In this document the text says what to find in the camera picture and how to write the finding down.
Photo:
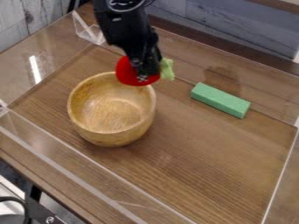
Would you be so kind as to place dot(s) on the red plush strawberry toy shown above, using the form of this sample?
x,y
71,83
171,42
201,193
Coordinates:
x,y
127,75

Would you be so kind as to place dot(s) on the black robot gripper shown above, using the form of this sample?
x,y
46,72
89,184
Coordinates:
x,y
125,23

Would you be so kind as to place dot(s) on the wooden bowl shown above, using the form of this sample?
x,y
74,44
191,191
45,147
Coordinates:
x,y
111,113

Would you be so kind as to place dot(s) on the clear acrylic tray wall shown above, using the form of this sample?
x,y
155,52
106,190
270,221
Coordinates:
x,y
87,188

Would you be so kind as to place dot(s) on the black table leg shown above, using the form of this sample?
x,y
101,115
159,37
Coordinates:
x,y
35,193

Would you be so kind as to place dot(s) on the green rectangular block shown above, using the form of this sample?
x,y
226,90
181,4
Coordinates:
x,y
221,100

